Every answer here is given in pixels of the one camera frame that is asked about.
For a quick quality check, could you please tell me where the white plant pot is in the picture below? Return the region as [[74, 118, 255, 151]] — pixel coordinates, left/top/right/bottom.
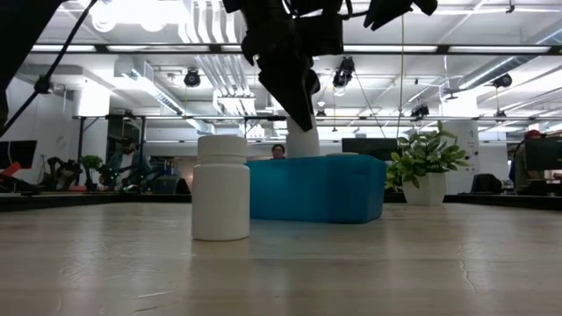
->
[[401, 171, 447, 206]]

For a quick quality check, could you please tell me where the black metal frame stand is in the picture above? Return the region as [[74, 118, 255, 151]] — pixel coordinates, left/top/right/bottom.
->
[[243, 115, 310, 158]]

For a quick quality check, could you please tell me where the black overhead frame bar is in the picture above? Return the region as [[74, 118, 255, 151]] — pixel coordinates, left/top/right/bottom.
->
[[30, 43, 562, 56]]

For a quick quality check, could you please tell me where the black office chair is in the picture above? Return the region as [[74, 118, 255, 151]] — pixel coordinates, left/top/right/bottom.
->
[[471, 173, 502, 195]]

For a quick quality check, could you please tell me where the blue fabric basket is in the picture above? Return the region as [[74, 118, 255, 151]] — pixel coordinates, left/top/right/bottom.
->
[[245, 154, 387, 225]]

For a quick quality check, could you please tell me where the green leafy plant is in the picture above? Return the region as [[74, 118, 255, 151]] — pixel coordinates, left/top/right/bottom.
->
[[385, 120, 469, 190]]

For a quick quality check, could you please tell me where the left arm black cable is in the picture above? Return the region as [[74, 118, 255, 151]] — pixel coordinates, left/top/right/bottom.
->
[[0, 0, 98, 135]]

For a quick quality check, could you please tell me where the thin hanging cord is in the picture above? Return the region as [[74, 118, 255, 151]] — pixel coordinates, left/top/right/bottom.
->
[[396, 12, 406, 141]]

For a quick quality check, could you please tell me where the person with red cap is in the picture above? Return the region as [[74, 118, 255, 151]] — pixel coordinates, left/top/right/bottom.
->
[[508, 129, 545, 194]]

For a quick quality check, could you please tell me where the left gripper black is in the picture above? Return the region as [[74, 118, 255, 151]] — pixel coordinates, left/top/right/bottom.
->
[[223, 0, 343, 133]]

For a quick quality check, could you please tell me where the small green plant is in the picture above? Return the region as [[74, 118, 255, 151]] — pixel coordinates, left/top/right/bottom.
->
[[81, 154, 104, 192]]

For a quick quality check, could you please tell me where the red object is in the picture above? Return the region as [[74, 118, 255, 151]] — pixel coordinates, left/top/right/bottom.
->
[[0, 161, 22, 179]]

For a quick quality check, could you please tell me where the black flat monitor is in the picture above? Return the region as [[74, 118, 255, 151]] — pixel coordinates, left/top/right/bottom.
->
[[524, 138, 562, 171], [0, 140, 39, 170], [341, 138, 403, 162]]

